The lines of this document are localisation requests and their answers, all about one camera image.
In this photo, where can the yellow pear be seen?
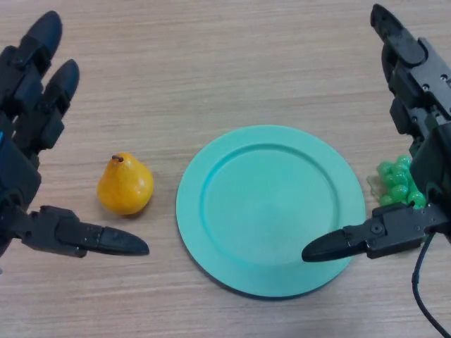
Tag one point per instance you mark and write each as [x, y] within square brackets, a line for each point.
[125, 186]

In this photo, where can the green grape bunch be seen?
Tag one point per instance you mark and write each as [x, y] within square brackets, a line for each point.
[393, 179]

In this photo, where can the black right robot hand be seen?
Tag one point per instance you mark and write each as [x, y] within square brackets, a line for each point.
[430, 105]

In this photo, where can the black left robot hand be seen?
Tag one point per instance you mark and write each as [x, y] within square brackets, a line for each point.
[21, 169]

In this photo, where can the teal green round plate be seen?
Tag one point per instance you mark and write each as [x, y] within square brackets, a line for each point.
[267, 211]

